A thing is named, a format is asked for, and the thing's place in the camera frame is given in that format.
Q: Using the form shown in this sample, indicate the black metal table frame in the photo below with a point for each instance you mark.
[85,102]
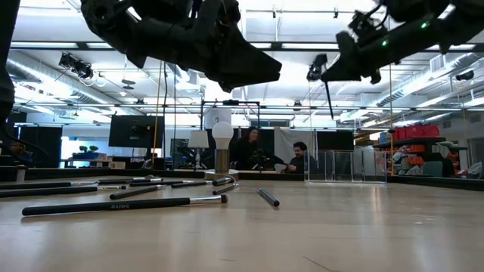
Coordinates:
[264,177]

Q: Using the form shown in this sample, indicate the black rack frame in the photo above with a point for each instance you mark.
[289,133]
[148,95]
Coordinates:
[230,102]

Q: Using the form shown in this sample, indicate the clear acrylic brush organizer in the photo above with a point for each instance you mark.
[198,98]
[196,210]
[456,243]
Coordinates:
[363,166]

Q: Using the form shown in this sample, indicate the blue planter with green plants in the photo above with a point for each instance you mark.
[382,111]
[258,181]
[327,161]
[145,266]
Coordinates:
[89,155]

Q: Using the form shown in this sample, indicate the black backdrop panel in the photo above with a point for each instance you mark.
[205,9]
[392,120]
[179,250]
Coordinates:
[336,140]
[266,138]

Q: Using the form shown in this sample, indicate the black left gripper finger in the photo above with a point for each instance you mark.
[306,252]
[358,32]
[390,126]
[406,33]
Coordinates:
[234,81]
[242,56]

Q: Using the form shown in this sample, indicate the white shade table lamp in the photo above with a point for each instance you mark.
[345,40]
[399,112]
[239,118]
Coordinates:
[198,139]

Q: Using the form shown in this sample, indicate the person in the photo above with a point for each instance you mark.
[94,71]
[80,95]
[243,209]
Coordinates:
[247,149]
[19,153]
[299,160]

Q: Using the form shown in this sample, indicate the red storage bin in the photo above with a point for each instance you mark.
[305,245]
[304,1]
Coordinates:
[431,131]
[399,134]
[414,132]

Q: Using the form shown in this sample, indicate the brass lamp with white bulb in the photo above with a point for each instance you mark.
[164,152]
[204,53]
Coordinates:
[222,160]

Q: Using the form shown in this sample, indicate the black curtain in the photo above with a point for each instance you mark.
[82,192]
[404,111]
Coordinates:
[41,147]

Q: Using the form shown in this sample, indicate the white backdrop sheet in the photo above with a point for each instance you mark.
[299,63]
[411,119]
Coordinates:
[283,140]

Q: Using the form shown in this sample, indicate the black overhead rig beam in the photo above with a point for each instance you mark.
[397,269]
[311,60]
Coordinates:
[276,46]

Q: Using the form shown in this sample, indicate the black makeup brush white print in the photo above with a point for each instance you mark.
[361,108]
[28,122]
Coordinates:
[113,206]

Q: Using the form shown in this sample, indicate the black shelf unit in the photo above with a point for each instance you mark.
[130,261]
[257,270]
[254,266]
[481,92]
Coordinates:
[423,140]

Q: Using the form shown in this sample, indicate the black ceiling camera cluster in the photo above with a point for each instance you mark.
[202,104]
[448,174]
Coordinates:
[77,68]

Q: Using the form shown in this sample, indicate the orange storage bin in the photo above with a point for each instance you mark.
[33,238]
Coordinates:
[416,161]
[417,149]

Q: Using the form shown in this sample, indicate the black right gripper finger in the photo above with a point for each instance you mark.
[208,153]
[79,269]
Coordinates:
[349,62]

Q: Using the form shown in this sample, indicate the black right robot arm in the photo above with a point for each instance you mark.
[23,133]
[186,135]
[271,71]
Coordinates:
[465,19]

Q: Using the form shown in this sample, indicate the wooden side table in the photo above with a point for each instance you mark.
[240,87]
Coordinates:
[94,163]

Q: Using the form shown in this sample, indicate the blue box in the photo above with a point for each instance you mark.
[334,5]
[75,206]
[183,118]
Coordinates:
[385,136]

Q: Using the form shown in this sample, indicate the grey air vent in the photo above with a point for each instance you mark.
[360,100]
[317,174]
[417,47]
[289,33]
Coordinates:
[437,63]

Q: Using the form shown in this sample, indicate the black wall monitor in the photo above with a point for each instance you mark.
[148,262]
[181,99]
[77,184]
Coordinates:
[132,132]

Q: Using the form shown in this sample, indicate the white bag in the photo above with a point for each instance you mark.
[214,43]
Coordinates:
[476,170]

